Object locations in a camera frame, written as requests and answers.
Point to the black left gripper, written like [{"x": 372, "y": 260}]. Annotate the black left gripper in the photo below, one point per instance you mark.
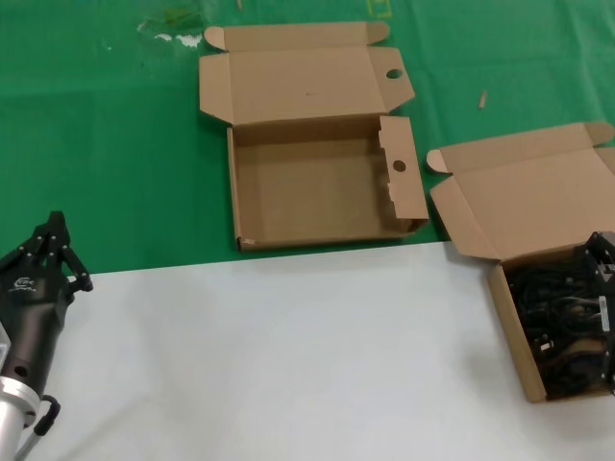
[{"x": 33, "y": 312}]

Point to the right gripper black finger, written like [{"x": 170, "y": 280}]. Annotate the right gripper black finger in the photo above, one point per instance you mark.
[
  {"x": 609, "y": 372},
  {"x": 598, "y": 249}
]

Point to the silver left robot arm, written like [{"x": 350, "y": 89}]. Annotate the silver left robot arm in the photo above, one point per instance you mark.
[{"x": 12, "y": 413}]

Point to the plain cardboard mailer box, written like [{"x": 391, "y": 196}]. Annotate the plain cardboard mailer box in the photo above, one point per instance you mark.
[{"x": 504, "y": 192}]

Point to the cardboard box with round holes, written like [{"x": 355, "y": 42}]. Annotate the cardboard box with round holes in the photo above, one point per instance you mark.
[{"x": 298, "y": 72}]

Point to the green table cloth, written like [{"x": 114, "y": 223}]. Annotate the green table cloth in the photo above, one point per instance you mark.
[{"x": 96, "y": 144}]

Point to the short flat wooden stick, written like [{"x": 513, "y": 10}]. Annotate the short flat wooden stick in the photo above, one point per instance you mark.
[{"x": 483, "y": 100}]

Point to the white table sheet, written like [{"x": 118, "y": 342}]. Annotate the white table sheet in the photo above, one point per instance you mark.
[{"x": 288, "y": 360}]

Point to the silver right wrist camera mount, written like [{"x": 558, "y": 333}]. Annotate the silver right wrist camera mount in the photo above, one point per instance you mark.
[{"x": 604, "y": 312}]

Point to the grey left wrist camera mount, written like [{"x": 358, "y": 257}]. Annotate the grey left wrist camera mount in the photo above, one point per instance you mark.
[{"x": 4, "y": 346}]

